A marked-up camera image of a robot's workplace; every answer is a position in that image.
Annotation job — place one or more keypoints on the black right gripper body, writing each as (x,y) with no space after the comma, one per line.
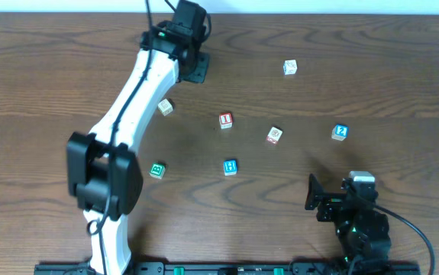
(328,199)

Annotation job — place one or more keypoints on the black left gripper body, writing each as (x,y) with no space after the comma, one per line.
(201,66)

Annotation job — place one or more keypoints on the red letter I block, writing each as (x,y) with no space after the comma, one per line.
(225,120)

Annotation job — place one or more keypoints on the blue number 2 block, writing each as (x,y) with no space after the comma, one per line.
(339,132)

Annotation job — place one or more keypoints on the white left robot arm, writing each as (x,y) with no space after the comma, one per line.
(103,173)

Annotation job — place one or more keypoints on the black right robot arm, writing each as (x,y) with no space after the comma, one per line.
(362,231)

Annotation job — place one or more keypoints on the plain beige wooden block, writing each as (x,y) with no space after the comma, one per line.
(165,107)

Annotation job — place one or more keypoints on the red-edged picture block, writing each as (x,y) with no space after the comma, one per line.
(274,135)

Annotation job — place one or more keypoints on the blue letter H block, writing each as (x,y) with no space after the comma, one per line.
(230,167)

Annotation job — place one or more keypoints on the white picture block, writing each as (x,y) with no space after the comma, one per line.
(290,67)

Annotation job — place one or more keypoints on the green letter B block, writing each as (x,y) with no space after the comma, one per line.
(157,170)

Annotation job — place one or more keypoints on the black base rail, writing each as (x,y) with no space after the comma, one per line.
(158,268)

